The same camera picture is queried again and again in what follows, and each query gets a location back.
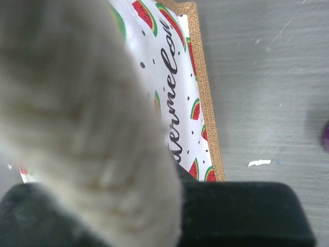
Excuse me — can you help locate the watermelon print canvas bag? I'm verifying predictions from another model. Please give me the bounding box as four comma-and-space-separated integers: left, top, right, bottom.
0, 0, 226, 247

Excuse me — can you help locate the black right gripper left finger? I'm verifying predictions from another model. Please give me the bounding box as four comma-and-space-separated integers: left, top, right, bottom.
1, 183, 103, 246

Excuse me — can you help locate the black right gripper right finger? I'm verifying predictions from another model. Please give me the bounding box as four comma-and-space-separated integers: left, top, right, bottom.
179, 168, 316, 246

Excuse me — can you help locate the purple Fanta can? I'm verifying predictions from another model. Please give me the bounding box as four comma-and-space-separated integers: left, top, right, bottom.
322, 123, 329, 152

